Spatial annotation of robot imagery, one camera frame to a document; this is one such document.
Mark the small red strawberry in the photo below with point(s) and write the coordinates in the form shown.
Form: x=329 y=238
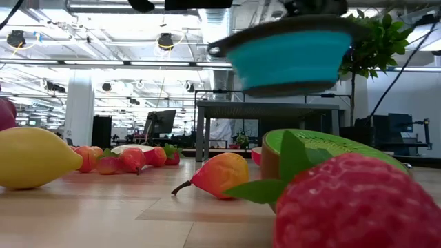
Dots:
x=108 y=166

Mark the yellow lemon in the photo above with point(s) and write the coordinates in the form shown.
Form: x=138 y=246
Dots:
x=31 y=158

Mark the silver ventilation duct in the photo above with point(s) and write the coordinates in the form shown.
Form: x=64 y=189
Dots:
x=217 y=20

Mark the red apple half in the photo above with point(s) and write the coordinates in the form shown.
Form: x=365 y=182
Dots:
x=131 y=148
x=256 y=156

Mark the green kiwi half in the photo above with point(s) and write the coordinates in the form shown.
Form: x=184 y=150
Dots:
x=330 y=141

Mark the person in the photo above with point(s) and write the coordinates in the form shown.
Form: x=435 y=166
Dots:
x=220 y=134

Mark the small orange pear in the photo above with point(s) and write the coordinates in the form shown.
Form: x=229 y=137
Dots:
x=132 y=160
x=220 y=175

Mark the black computer monitor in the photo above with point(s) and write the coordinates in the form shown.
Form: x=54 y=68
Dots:
x=162 y=121

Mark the small background potted plant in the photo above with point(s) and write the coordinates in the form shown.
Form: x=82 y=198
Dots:
x=242 y=140

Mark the blue collapsible colander bowl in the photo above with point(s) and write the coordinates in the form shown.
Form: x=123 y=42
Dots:
x=289 y=58

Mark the white building pillar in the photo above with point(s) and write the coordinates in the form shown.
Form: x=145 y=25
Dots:
x=79 y=110

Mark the green potted artificial plant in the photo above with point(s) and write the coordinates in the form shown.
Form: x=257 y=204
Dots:
x=375 y=41

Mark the black cabinet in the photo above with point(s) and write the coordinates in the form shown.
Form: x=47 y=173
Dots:
x=101 y=132

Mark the long ceiling light strip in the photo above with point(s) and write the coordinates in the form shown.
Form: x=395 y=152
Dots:
x=93 y=62

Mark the pink dragon fruit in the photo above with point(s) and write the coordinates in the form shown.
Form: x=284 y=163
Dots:
x=6 y=115

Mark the black ceiling spotlight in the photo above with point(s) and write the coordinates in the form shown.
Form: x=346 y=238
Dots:
x=107 y=87
x=165 y=41
x=189 y=87
x=16 y=38

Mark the black desk with equipment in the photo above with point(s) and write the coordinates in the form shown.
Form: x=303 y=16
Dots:
x=396 y=131

